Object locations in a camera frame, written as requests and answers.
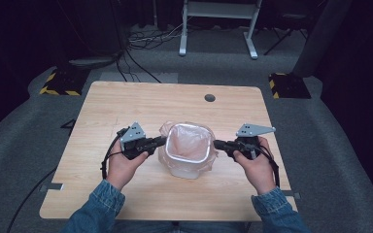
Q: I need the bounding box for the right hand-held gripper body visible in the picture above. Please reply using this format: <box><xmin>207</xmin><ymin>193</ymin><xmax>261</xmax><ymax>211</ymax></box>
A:
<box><xmin>235</xmin><ymin>122</ymin><xmax>277</xmax><ymax>160</ymax></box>

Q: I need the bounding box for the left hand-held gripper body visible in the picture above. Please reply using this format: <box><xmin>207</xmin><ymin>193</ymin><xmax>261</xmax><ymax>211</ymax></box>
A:
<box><xmin>119</xmin><ymin>121</ymin><xmax>153</xmax><ymax>160</ymax></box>

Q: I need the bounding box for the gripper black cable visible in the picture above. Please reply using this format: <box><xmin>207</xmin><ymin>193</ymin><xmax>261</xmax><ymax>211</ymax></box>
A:
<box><xmin>255</xmin><ymin>145</ymin><xmax>282</xmax><ymax>189</ymax></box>
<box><xmin>100</xmin><ymin>126</ymin><xmax>131</xmax><ymax>181</ymax></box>

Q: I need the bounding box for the clear pink plastic bag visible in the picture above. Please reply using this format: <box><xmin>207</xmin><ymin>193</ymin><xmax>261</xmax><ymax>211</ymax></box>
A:
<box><xmin>157</xmin><ymin>120</ymin><xmax>219</xmax><ymax>178</ymax></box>

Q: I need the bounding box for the black table edge bracket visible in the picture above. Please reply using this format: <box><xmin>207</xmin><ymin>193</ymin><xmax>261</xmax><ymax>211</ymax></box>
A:
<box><xmin>60</xmin><ymin>118</ymin><xmax>78</xmax><ymax>131</ymax></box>

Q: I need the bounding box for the black floor cable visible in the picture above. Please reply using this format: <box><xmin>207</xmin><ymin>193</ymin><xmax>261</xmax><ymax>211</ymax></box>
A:
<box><xmin>6</xmin><ymin>167</ymin><xmax>58</xmax><ymax>233</ymax></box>

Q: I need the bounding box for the white plastic bin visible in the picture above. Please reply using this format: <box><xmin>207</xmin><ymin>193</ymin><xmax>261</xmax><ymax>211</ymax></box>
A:
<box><xmin>164</xmin><ymin>122</ymin><xmax>213</xmax><ymax>180</ymax></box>

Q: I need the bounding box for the white metal stand frame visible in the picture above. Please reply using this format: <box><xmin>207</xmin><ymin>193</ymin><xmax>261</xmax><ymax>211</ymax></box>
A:
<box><xmin>178</xmin><ymin>0</ymin><xmax>263</xmax><ymax>60</ymax></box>

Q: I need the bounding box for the tangle of floor cables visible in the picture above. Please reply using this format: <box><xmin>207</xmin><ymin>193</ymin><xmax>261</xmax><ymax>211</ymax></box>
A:
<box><xmin>126</xmin><ymin>21</ymin><xmax>189</xmax><ymax>51</ymax></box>

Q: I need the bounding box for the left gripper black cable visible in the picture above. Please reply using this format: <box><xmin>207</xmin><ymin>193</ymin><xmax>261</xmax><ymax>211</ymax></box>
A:
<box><xmin>100</xmin><ymin>126</ymin><xmax>131</xmax><ymax>181</ymax></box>

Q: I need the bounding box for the person's right hand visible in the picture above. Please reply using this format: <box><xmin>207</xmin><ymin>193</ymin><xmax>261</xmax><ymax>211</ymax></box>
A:
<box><xmin>233</xmin><ymin>136</ymin><xmax>278</xmax><ymax>196</ymax></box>

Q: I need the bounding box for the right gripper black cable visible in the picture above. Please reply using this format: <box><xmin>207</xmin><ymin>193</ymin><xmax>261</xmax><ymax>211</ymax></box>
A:
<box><xmin>255</xmin><ymin>145</ymin><xmax>282</xmax><ymax>189</ymax></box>

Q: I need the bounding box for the black tripod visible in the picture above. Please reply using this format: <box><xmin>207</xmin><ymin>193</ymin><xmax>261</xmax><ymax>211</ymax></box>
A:
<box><xmin>263</xmin><ymin>26</ymin><xmax>309</xmax><ymax>56</ymax></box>

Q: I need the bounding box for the grey column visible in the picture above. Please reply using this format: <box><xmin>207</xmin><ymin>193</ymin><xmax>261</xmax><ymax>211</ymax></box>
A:
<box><xmin>291</xmin><ymin>0</ymin><xmax>353</xmax><ymax>79</ymax></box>

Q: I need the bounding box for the black hazard-striped base plate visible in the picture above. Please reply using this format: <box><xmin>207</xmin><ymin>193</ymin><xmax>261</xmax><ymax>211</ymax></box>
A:
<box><xmin>39</xmin><ymin>67</ymin><xmax>90</xmax><ymax>97</ymax></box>
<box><xmin>268</xmin><ymin>72</ymin><xmax>313</xmax><ymax>100</ymax></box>

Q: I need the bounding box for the person's left hand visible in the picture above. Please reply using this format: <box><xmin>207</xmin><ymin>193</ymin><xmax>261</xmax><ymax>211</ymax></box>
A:
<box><xmin>105</xmin><ymin>140</ymin><xmax>151</xmax><ymax>191</ymax></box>

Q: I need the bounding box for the grey flat stand base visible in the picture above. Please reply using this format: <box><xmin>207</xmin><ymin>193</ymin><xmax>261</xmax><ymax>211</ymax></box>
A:
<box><xmin>68</xmin><ymin>55</ymin><xmax>121</xmax><ymax>69</ymax></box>

